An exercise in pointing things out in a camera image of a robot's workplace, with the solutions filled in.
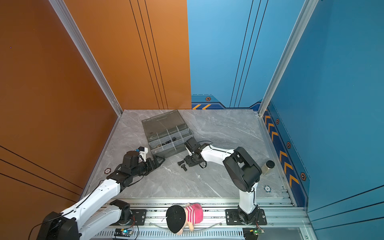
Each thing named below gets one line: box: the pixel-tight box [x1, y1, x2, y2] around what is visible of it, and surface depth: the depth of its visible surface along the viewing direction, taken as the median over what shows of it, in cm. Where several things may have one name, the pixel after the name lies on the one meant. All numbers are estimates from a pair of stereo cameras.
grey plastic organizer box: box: [141, 109, 194, 157], surface depth 105 cm
